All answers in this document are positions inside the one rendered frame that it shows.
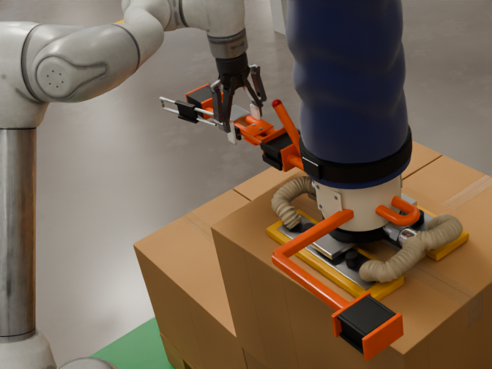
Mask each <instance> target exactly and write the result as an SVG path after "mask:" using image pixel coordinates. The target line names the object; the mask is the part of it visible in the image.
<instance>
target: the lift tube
mask: <svg viewBox="0 0 492 369"><path fill-rule="evenodd" d="M287 3H288V9H287V16H286V42H287V45H288V47H289V49H290V51H291V53H292V55H293V56H294V65H293V70H292V82H293V85H294V88H295V90H296V91H297V94H298V95H299V97H300V99H301V100H300V106H299V128H300V133H301V136H302V140H303V143H304V145H305V147H306V149H307V150H308V151H309V152H311V153H312V154H313V155H315V156H316V157H318V158H320V159H322V160H328V161H332V162H336V163H369V162H373V161H376V160H380V159H382V158H384V157H387V156H389V155H391V154H394V153H395V152H396V151H398V150H399V149H400V148H401V147H402V145H403V144H404V143H405V141H406V138H407V135H408V114H407V107H406V97H405V93H404V89H403V85H404V81H405V77H406V63H405V55H404V48H403V43H402V40H401V38H402V35H403V8H402V2H401V0H287ZM410 161H411V156H410V158H409V159H408V161H407V162H406V163H405V164H404V165H403V166H402V167H401V168H399V169H398V170H397V171H395V172H393V173H391V174H389V175H387V176H384V177H382V178H380V179H375V180H372V181H368V182H358V183H341V182H331V181H328V180H326V179H321V180H318V179H317V178H315V177H313V176H311V175H310V174H308V173H307V175H308V176H309V177H310V178H311V179H313V180H314V181H316V182H318V183H320V184H322V185H325V186H327V187H333V188H337V189H345V190H355V189H364V188H368V187H374V186H377V185H382V184H384V183H386V182H388V181H390V180H392V179H394V178H396V177H397V176H399V175H400V174H402V173H403V172H404V171H405V170H406V168H407V167H408V165H409V163H410Z"/></svg>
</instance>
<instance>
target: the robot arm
mask: <svg viewBox="0 0 492 369"><path fill-rule="evenodd" d="M122 12H123V15H124V23H110V24H106V25H102V26H93V27H89V28H86V27H85V26H68V25H57V24H43V23H34V22H30V21H3V22H0V369H118V368H117V367H116V366H115V365H113V364H111V363H109V362H107V361H105V360H103V359H100V358H96V357H81V358H77V359H72V360H70V361H68V362H66V363H64V364H63V365H61V366H59V367H57V366H56V362H55V359H54V358H53V354H52V351H51V348H50V343H49V340H48V339H47V338H46V336H45V335H44V334H43V333H42V332H41V331H40V330H39V329H38V328H36V172H37V127H39V126H40V125H41V123H42V121H43V119H44V117H45V112H46V110H47V108H48V105H49V103H58V102H61V103H80V102H84V101H87V100H90V99H93V98H95V97H98V96H100V95H102V94H104V93H106V92H109V91H110V90H112V89H115V88H116V87H117V86H119V85H121V84H122V83H123V82H124V81H125V80H127V79H128V78H129V77H130V76H132V75H133V74H134V73H135V72H136V71H137V70H138V69H139V68H140V66H141V65H142V64H143V63H144V62H145V61H146V60H147V59H148V58H150V57H151V56H152V55H153V54H154V53H155V52H156V51H157V50H158V49H159V48H160V46H161V45H162V43H163V39H164V31H175V30H177V29H182V28H197V29H201V30H204V31H206V33H207V38H208V41H209V47H210V51H211V54H212V55H213V56H214V57H215V61H216V65H217V71H218V72H219V76H218V81H216V82H215V83H210V84H209V88H210V90H211V92H212V106H213V114H214V119H215V120H216V121H218V122H219V123H223V129H224V131H225V132H226V133H227V134H228V141H230V142H231V143H232V144H234V145H237V141H236V133H235V129H234V122H233V120H232V119H230V116H231V106H232V100H233V96H234V94H235V90H237V89H238V88H239V87H242V88H243V89H244V90H245V92H246V94H247V95H248V97H249V98H250V100H251V102H252V103H253V104H250V110H251V114H252V117H253V118H254V119H257V120H260V119H261V117H262V110H261V108H262V107H263V105H264V104H263V103H262V102H263V101H264V102H265V101H266V100H267V96H266V93H265V91H264V86H263V83H262V80H261V76H260V67H259V66H258V65H256V64H251V65H250V66H248V60H247V53H246V50H247V49H248V43H247V35H246V28H245V3H244V0H122ZM249 73H250V74H251V78H252V80H253V85H254V87H255V91H256V93H255V92H254V91H253V88H252V87H251V85H250V82H249V81H248V79H247V77H248V75H249ZM221 84H222V85H223V102H222V97H221V93H220V91H221V88H220V86H221Z"/></svg>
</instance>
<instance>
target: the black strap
mask: <svg viewBox="0 0 492 369"><path fill-rule="evenodd" d="M299 150H300V156H301V160H302V164H303V168H304V172H306V173H308V174H310V175H311V176H313V177H315V178H317V179H318V180H321V179H326V180H328V181H331V182H341V183H358V182H368V181H372V180H375V179H380V178H382V177H384V176H387V175H389V174H391V173H393V172H395V171H397V170H398V169H399V168H401V167H402V166H403V165H404V164H405V163H406V162H407V161H408V159H409V158H410V156H411V153H412V136H411V128H410V126H409V124H408V135H407V138H406V141H405V143H404V144H403V145H402V147H401V148H400V149H399V150H398V151H396V152H395V153H394V154H391V155H389V156H387V157H384V158H382V159H380V160H376V161H373V162H369V163H336V162H332V161H328V160H322V159H320V158H318V157H316V156H315V155H313V154H312V153H311V152H309V151H308V150H307V149H306V147H305V145H304V143H303V140H302V136H301V135H300V137H299Z"/></svg>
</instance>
